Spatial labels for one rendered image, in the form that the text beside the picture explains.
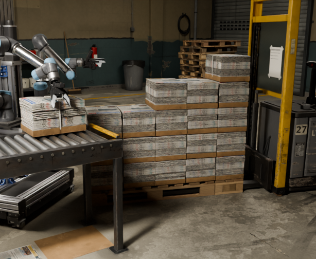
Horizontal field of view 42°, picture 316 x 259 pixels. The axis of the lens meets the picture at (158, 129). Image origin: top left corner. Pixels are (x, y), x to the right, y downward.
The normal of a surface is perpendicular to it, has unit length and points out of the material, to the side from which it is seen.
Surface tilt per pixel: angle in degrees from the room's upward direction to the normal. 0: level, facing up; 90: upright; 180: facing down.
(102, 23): 90
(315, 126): 90
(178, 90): 90
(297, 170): 90
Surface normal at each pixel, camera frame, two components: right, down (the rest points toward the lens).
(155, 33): 0.56, 0.20
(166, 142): 0.24, 0.23
